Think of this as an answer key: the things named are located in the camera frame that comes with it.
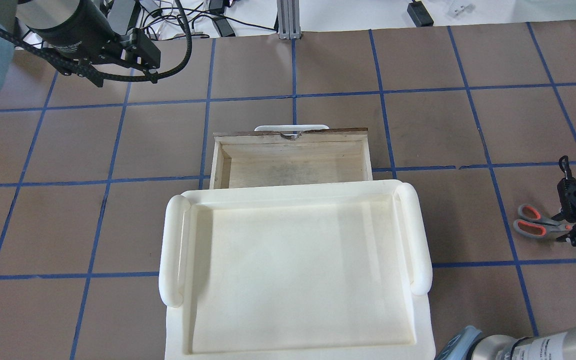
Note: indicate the aluminium frame post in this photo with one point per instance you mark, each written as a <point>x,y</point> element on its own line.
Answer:
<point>288,17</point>

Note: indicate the black power adapter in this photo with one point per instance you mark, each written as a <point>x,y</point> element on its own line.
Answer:
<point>419,14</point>

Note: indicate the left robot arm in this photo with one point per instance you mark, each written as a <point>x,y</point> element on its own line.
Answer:
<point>14,13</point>

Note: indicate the wooden drawer with white handle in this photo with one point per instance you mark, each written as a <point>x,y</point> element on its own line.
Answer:
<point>283,155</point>

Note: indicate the grey orange handled scissors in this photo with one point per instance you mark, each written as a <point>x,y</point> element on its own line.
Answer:
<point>533,224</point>

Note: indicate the white plastic tray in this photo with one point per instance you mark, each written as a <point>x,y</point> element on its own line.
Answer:
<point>335,271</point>

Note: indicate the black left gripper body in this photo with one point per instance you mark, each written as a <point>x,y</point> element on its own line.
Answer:
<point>79,21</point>

